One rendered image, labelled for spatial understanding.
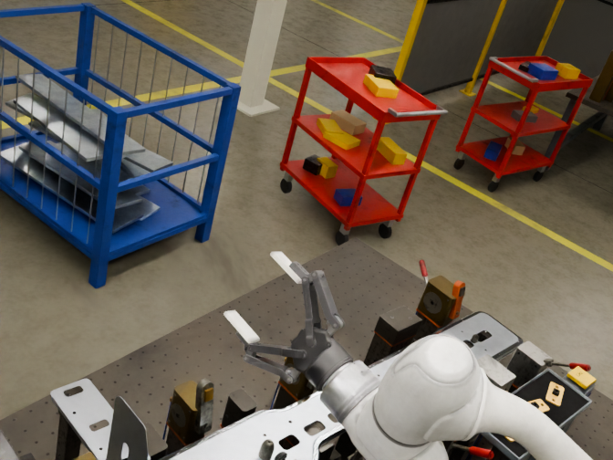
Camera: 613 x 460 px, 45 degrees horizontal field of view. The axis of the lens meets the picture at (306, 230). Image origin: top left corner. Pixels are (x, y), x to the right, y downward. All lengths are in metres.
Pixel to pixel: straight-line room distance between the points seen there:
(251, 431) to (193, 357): 0.64
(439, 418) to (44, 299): 2.87
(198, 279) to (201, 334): 1.43
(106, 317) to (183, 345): 1.19
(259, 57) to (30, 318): 3.06
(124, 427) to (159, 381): 0.93
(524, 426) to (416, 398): 0.17
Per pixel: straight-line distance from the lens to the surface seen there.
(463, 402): 0.98
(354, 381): 1.13
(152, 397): 2.28
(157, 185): 4.32
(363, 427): 1.11
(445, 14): 6.71
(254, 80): 5.91
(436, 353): 0.96
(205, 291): 3.85
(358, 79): 4.52
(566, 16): 9.32
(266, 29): 5.78
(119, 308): 3.66
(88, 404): 1.83
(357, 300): 2.87
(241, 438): 1.81
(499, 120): 5.79
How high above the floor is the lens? 2.33
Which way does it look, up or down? 31 degrees down
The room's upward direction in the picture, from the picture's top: 16 degrees clockwise
